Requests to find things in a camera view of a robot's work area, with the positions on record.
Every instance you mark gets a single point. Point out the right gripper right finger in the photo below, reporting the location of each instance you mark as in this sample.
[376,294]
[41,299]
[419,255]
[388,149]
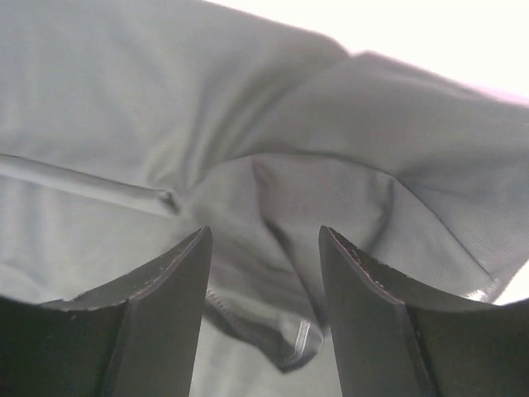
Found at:
[395,336]

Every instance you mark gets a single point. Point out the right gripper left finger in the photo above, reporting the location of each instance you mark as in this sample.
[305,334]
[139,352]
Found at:
[135,336]

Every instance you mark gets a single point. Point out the dark grey t-shirt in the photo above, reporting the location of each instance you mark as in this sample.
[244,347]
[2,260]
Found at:
[128,125]

